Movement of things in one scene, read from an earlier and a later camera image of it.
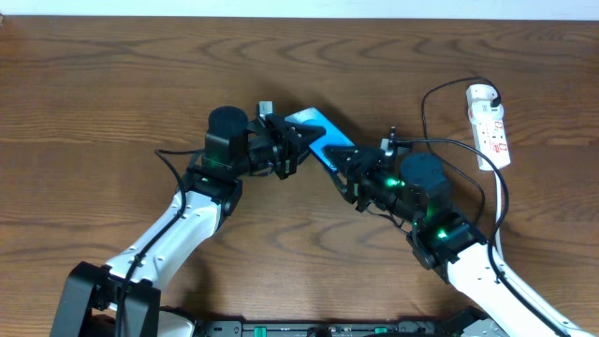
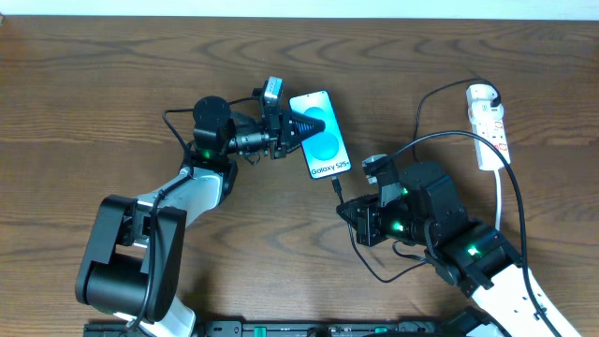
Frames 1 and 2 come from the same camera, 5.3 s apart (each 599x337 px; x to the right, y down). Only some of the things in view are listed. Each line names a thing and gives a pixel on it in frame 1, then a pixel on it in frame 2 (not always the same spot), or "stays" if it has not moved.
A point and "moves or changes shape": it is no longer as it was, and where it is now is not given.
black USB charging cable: [425, 138] -> [495, 103]
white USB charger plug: [480, 92] stays
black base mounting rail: [341, 329] stays
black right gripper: [356, 178] -> [363, 219]
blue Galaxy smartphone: [332, 137] moves or changes shape
